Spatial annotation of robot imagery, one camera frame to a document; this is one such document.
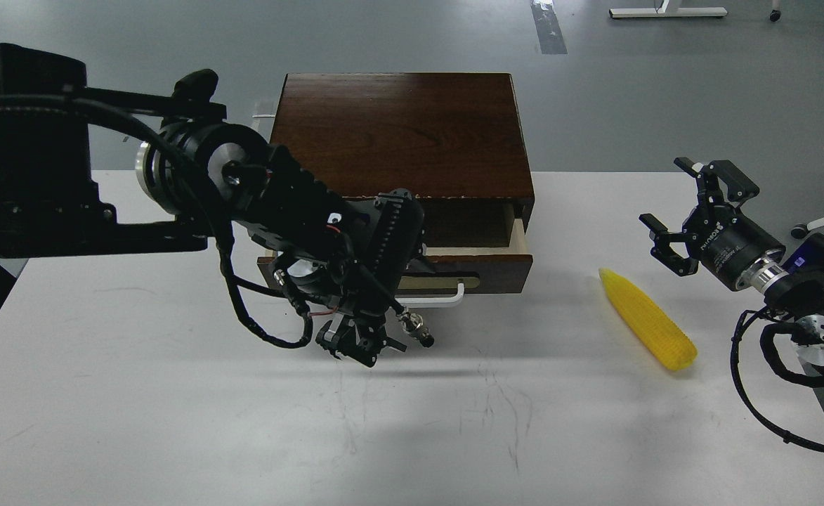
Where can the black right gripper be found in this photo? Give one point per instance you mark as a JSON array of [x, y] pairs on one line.
[[726, 242]]

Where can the wooden drawer with white handle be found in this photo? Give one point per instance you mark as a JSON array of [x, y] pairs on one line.
[[468, 263]]

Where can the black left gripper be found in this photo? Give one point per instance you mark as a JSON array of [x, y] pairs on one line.
[[286, 209]]

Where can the dark wooden drawer cabinet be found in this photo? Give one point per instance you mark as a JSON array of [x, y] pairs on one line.
[[453, 139]]

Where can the white desk base far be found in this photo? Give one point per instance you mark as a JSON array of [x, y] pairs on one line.
[[668, 9]]

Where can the yellow corn cob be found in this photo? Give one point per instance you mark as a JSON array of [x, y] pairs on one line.
[[662, 337]]

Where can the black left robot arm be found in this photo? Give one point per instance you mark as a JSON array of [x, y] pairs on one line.
[[50, 204]]

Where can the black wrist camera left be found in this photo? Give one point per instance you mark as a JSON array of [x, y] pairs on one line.
[[387, 233]]

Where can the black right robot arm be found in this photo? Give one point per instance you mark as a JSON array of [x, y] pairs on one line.
[[792, 342]]

